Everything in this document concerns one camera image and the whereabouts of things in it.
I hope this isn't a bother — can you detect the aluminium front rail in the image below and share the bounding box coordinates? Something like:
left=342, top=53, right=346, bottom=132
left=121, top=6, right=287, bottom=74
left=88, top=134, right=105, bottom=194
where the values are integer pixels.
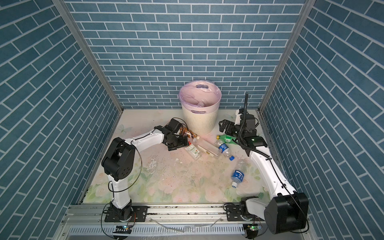
left=59, top=202, right=313, bottom=226

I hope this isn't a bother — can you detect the white bin with pink liner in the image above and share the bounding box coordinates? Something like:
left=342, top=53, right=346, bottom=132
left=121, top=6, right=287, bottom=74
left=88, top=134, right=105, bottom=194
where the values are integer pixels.
left=178, top=80, right=222, bottom=136

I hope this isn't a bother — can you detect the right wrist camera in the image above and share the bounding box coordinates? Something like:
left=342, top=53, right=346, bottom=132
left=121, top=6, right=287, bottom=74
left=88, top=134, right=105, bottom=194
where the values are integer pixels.
left=235, top=108, right=244, bottom=125

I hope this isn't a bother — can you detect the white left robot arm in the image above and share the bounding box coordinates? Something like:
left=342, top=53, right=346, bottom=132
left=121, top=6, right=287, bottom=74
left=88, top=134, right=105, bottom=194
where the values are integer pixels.
left=102, top=118, right=188, bottom=211

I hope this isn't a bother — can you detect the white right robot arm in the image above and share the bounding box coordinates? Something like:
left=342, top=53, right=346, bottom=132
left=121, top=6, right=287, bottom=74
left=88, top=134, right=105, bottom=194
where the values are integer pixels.
left=219, top=109, right=310, bottom=234

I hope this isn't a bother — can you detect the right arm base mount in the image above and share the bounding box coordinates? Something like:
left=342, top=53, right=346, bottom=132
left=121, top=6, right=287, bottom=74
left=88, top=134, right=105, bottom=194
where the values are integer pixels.
left=223, top=203, right=264, bottom=222

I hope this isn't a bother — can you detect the brown drink bottle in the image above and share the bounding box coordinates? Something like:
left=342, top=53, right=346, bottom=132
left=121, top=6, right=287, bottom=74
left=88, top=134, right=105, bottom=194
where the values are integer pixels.
left=181, top=127, right=200, bottom=141

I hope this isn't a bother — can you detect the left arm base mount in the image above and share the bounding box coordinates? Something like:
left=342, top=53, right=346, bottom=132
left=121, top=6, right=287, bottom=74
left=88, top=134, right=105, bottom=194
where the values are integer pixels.
left=104, top=204, right=148, bottom=223

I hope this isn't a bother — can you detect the clear bottle red white label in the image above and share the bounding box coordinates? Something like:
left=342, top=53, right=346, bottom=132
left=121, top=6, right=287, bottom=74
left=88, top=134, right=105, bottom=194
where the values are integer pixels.
left=185, top=141, right=201, bottom=160

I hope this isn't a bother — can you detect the frosted clear tall bottle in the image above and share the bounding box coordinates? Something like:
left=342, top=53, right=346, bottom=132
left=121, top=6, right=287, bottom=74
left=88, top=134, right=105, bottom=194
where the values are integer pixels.
left=196, top=138, right=220, bottom=159

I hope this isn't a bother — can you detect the water bottle blue label white cap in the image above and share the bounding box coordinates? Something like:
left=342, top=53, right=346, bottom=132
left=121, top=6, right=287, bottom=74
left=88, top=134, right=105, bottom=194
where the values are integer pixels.
left=231, top=160, right=247, bottom=189

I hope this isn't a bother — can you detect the clear bottle blue cap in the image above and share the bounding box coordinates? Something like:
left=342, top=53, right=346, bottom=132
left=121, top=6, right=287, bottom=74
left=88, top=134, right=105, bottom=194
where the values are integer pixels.
left=216, top=140, right=235, bottom=161

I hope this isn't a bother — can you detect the green soda bottle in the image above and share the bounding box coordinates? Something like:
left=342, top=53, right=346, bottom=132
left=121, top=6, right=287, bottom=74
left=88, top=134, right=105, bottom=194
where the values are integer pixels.
left=217, top=135, right=236, bottom=144

